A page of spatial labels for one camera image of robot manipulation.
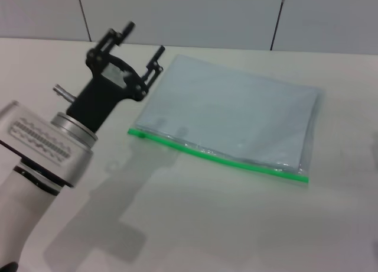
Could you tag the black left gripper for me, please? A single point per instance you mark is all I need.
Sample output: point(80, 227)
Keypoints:
point(100, 97)

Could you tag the green zipper slider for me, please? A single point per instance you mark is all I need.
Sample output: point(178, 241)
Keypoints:
point(141, 134)

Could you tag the white paper sheets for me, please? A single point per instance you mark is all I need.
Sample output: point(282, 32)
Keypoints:
point(233, 106)

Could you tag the clear green-zipper document bag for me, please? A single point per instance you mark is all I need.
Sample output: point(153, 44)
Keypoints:
point(230, 115)

